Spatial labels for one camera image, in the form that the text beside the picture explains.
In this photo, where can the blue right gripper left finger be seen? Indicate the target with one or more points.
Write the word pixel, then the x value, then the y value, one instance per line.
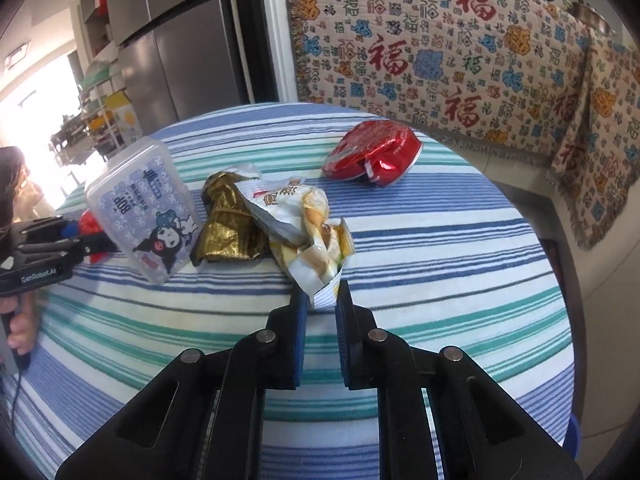
pixel 285 357

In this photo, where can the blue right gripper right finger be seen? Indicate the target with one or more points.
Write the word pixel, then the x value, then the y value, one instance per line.
pixel 353 323

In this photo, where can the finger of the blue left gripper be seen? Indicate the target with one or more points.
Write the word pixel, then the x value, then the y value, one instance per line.
pixel 70 230
pixel 95 244

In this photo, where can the small red plastic bag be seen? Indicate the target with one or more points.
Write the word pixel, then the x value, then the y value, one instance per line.
pixel 88 225

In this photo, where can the clear plastic Kuromi box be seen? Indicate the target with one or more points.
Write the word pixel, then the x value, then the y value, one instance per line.
pixel 146 210

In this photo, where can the gold foil bag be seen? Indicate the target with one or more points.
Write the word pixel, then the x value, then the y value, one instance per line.
pixel 229 232

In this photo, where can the white beige snack wrapper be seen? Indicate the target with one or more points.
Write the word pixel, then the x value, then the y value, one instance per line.
pixel 310 247

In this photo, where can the red foil bag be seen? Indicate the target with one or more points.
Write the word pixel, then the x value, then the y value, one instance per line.
pixel 380 150

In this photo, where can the blue plastic trash basket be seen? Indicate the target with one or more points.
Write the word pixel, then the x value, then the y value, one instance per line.
pixel 573 437

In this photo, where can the person's left hand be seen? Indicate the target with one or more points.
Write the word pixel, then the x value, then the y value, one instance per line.
pixel 23 326

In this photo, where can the blue striped tablecloth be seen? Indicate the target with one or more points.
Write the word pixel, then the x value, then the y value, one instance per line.
pixel 440 257

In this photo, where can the yellow white cardboard box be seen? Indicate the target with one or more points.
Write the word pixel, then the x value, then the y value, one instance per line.
pixel 124 116

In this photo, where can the white storage rack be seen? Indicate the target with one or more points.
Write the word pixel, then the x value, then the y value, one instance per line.
pixel 94 128

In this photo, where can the grey refrigerator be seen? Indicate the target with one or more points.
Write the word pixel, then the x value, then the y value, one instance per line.
pixel 179 58

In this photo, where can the patterned fu character cloth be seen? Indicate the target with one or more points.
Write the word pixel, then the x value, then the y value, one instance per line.
pixel 522 77

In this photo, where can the steel pot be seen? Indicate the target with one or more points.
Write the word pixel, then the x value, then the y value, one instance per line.
pixel 585 13

